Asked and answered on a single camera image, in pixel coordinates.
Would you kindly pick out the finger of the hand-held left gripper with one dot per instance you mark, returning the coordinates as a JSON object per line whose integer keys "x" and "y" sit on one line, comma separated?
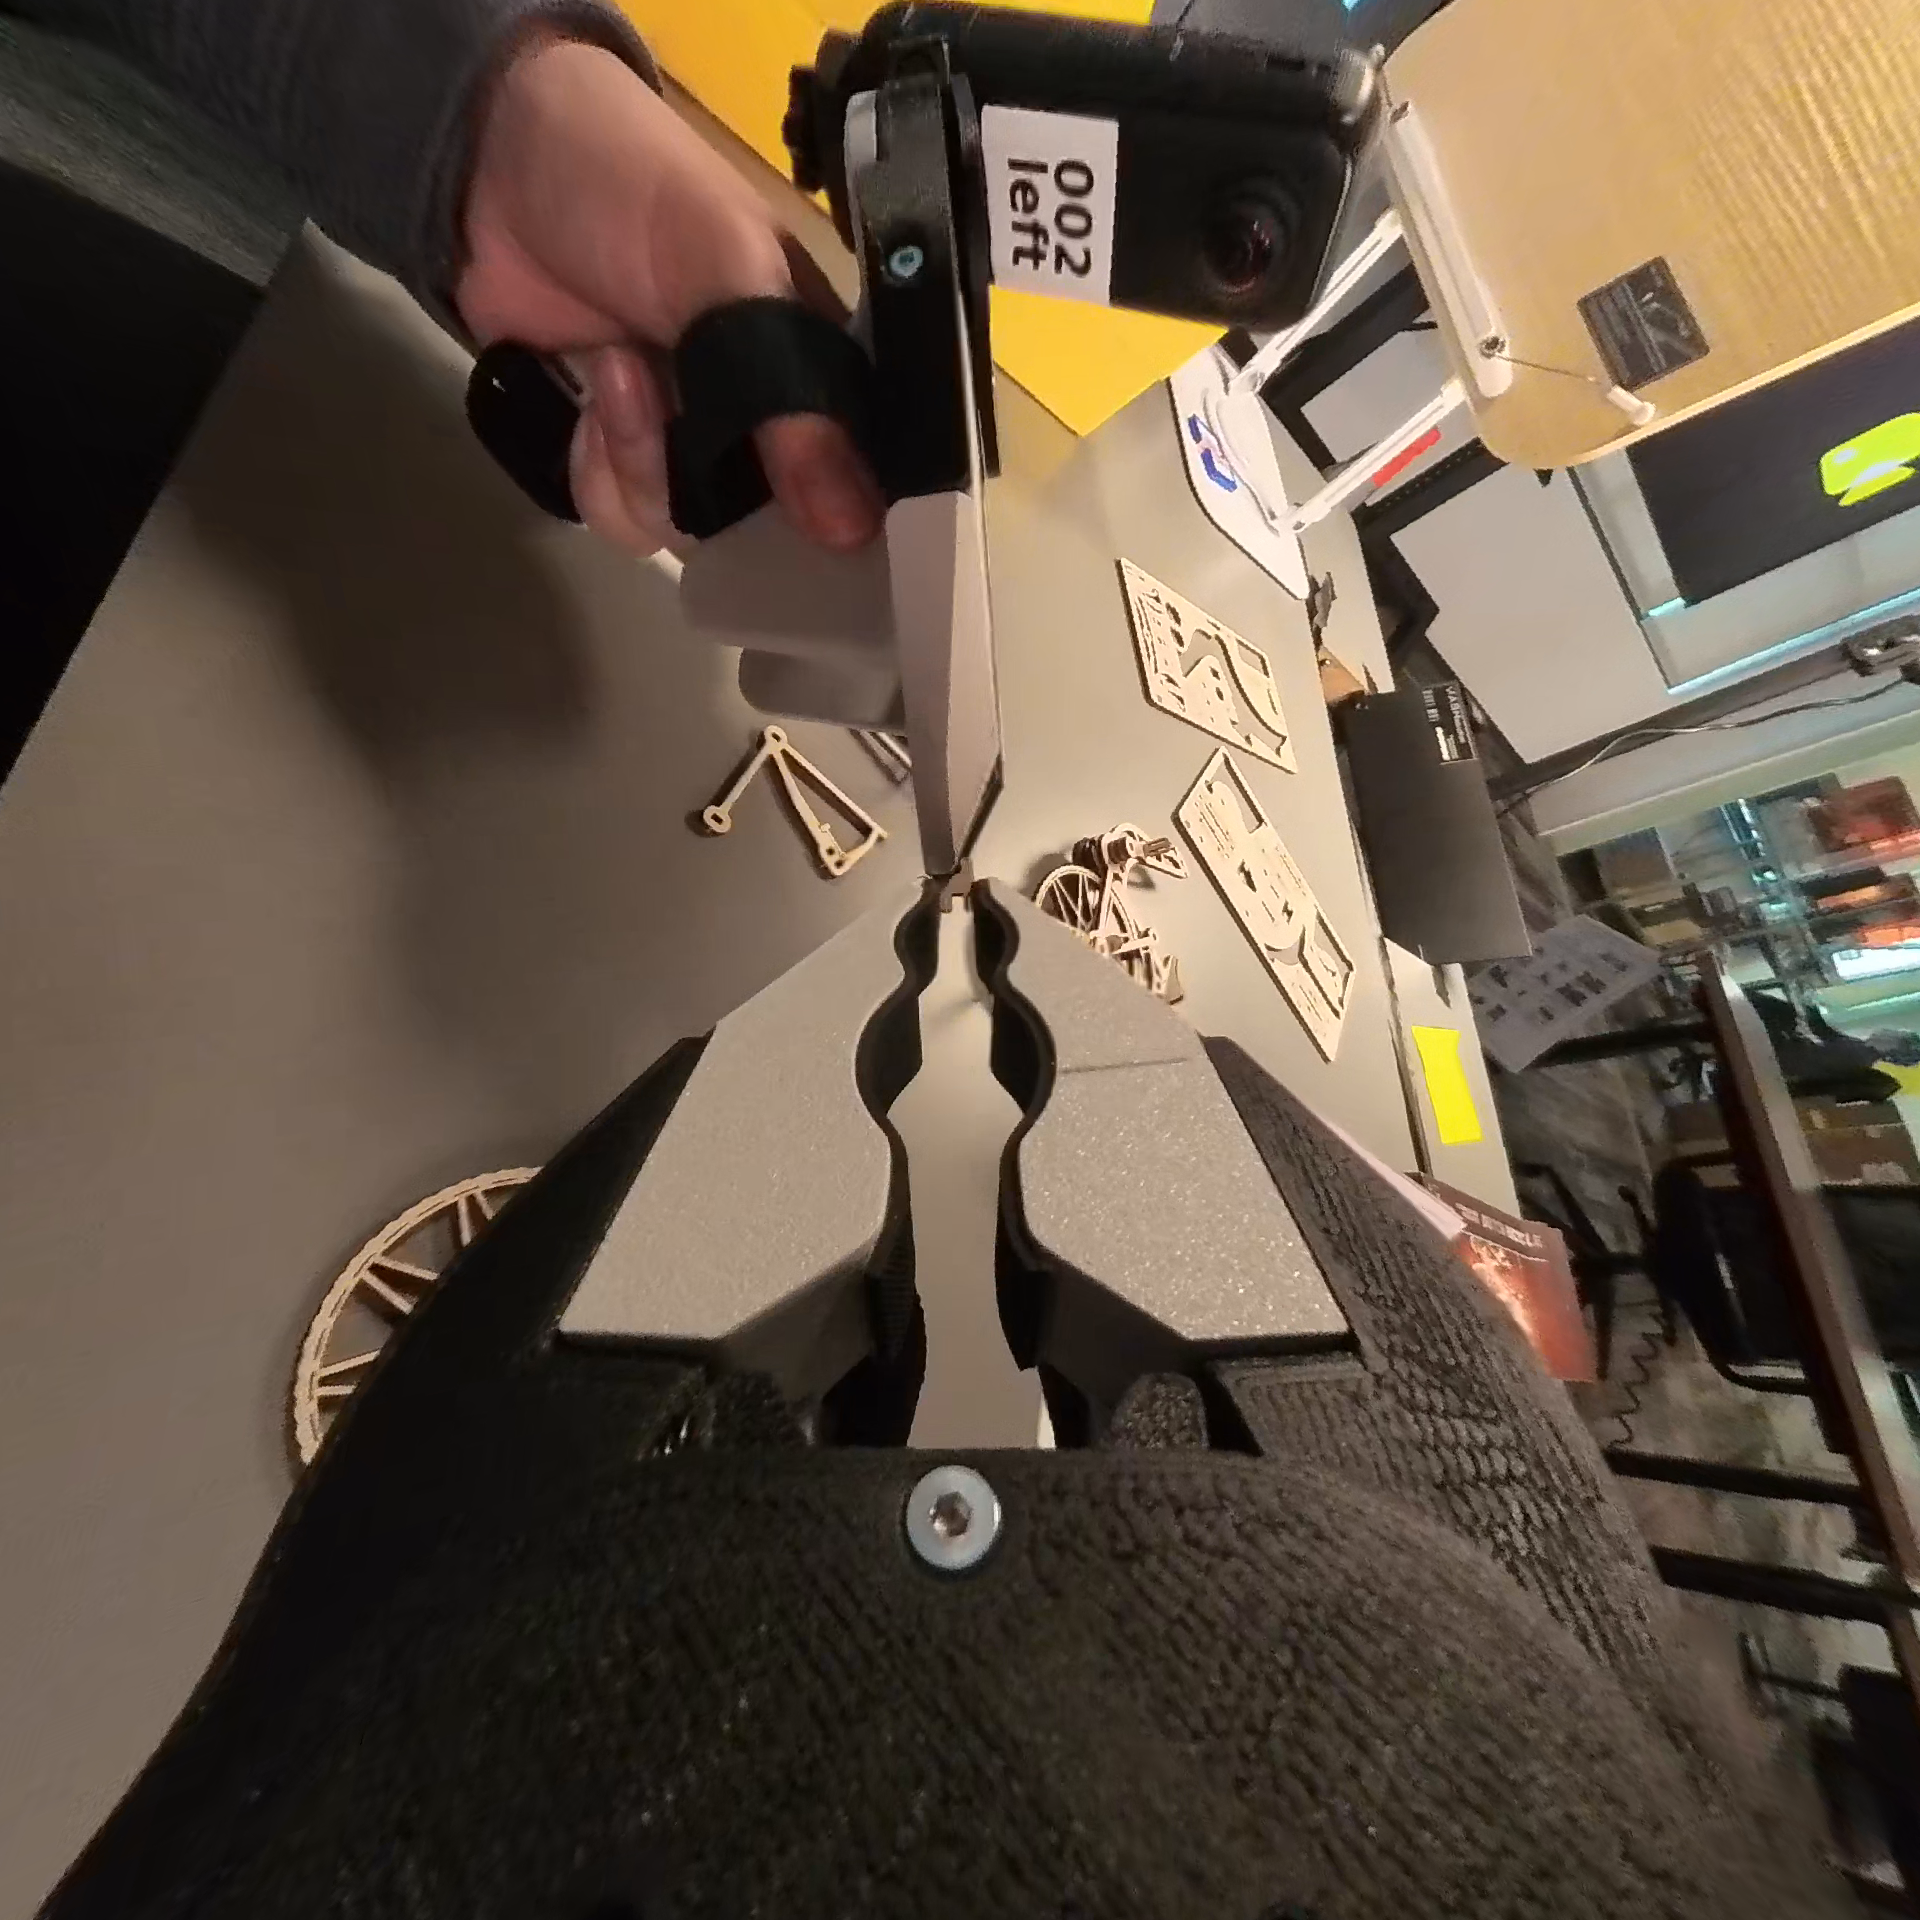
{"x": 948, "y": 661}

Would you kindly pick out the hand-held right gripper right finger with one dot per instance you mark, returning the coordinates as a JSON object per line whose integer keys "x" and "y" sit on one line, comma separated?
{"x": 1170, "y": 1201}

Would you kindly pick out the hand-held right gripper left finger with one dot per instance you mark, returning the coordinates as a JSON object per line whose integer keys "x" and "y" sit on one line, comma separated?
{"x": 750, "y": 1184}

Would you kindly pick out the person's left forearm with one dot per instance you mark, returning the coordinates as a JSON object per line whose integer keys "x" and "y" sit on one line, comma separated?
{"x": 375, "y": 91}

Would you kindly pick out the assembled wooden wheel model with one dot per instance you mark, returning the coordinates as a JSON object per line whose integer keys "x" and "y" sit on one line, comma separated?
{"x": 1110, "y": 908}

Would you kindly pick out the person's left hand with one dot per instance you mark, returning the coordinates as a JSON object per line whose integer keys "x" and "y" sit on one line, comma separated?
{"x": 600, "y": 224}

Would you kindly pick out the yellow board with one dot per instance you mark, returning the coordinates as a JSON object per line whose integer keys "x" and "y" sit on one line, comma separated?
{"x": 1110, "y": 352}

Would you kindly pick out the wooden laser-cut part sheet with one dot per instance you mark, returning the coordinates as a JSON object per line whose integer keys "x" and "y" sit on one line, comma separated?
{"x": 1209, "y": 668}
{"x": 1268, "y": 900}

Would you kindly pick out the yellow sticky note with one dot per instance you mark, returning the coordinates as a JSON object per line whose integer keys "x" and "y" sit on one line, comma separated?
{"x": 1446, "y": 1083}

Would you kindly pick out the dark red cardboard box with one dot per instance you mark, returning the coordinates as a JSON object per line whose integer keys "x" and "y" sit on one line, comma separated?
{"x": 1530, "y": 1275}

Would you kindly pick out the flat wooden spoked wheel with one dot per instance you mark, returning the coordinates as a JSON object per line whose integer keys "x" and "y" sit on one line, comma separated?
{"x": 375, "y": 1290}

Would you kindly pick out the printed paper sheet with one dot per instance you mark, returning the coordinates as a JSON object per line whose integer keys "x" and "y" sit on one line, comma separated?
{"x": 1560, "y": 990}

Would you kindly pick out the flat black box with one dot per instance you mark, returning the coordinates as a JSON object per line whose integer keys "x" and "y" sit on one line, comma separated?
{"x": 1425, "y": 825}

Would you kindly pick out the white desk stand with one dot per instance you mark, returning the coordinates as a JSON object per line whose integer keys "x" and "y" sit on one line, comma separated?
{"x": 1440, "y": 254}

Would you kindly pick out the light wooden panel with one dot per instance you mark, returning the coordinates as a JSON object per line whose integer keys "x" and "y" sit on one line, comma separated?
{"x": 1651, "y": 135}

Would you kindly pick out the computer monitor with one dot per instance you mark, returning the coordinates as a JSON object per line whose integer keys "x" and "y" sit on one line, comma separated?
{"x": 1770, "y": 495}

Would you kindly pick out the wooden triangle frame part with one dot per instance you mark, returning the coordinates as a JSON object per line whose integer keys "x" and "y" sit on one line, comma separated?
{"x": 795, "y": 795}

